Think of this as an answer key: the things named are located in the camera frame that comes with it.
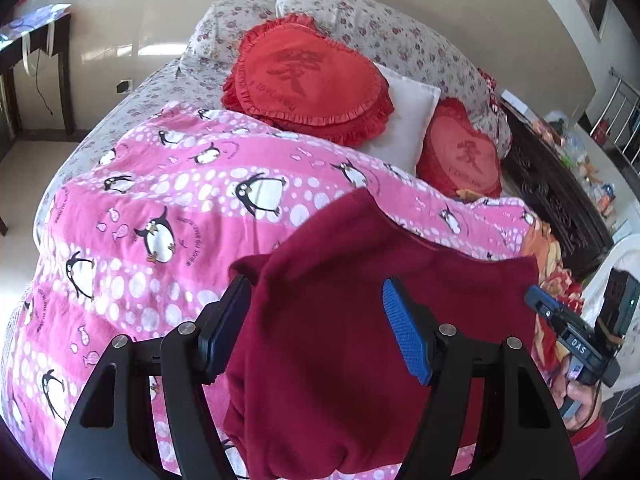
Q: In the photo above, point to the white square pillow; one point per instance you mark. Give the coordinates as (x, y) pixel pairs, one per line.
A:
(401, 142)

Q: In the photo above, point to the pink penguin print blanket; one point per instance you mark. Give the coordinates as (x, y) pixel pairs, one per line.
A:
(143, 240)

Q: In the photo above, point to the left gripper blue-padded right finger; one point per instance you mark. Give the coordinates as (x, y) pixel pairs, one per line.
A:
(489, 413)

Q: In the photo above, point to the person's right hand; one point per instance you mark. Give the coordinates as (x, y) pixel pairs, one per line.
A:
(588, 398)

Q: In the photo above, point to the small red heart cushion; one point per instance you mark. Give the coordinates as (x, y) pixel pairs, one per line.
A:
(456, 159)

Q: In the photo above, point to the dark carved wooden headboard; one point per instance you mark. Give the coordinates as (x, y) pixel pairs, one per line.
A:
(553, 193)

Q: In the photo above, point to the floral small pillow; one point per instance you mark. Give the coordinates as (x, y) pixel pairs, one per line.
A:
(214, 45)

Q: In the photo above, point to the dark wooden side table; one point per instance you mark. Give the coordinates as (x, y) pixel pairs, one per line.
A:
(24, 41)

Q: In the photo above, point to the large red heart cushion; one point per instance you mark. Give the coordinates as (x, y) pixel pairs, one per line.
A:
(294, 78)

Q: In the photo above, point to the orange floral blanket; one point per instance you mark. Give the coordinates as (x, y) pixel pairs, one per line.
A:
(559, 283)

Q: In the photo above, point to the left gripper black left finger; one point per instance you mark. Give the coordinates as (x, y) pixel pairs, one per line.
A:
(143, 413)

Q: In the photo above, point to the floral long pillow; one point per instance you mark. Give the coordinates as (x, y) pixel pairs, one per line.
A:
(412, 49)

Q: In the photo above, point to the dark red knit sweater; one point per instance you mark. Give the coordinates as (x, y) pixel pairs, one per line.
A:
(316, 378)

